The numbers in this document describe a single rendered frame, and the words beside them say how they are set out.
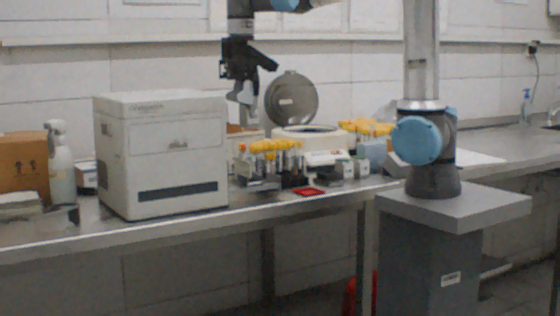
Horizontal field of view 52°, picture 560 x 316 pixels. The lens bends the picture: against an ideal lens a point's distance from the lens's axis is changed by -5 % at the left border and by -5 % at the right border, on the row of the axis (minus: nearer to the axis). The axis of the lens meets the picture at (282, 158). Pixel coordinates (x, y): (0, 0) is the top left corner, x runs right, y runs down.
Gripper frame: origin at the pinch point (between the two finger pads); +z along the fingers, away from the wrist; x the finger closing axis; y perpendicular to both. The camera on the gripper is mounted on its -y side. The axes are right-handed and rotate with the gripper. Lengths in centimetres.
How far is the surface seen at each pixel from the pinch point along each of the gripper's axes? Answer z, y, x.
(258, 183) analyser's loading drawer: 19.8, -0.9, 2.7
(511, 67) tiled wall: -6, -195, -64
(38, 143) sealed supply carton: 8, 52, -27
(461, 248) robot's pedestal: 34, -37, 44
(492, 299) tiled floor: 112, -163, -43
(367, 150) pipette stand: 17, -47, -7
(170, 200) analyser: 20.4, 25.6, 5.1
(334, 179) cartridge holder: 23.0, -29.2, -1.1
